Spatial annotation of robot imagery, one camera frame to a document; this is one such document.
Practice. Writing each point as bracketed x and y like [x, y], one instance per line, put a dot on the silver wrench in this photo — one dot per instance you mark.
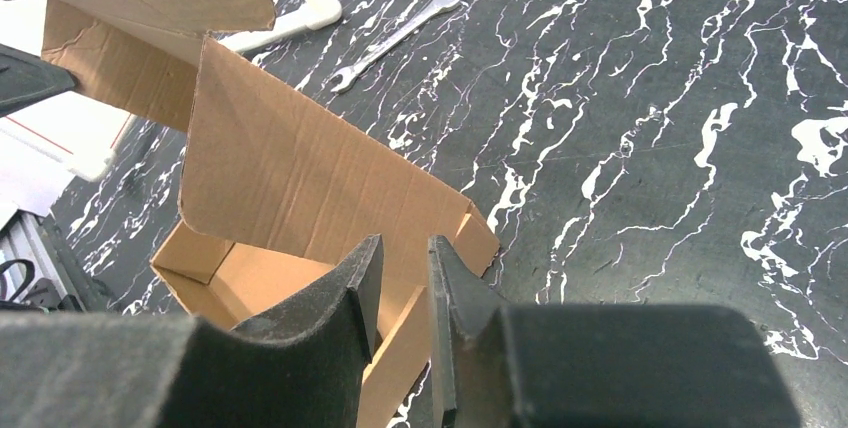
[343, 78]

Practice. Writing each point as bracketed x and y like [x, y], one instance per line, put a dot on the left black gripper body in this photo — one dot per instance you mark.
[26, 79]

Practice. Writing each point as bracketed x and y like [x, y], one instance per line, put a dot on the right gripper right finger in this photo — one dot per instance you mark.
[501, 364]

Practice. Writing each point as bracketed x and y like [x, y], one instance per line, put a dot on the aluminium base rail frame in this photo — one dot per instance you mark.
[40, 273]

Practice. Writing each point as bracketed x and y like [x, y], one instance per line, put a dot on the white pvc pipe frame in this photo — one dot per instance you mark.
[294, 17]

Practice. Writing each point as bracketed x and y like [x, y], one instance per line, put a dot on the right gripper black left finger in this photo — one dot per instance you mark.
[299, 363]

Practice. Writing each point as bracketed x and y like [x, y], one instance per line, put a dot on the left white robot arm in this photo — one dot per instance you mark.
[63, 136]

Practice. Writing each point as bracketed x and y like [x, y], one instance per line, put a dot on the brown cardboard box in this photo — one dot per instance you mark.
[276, 190]

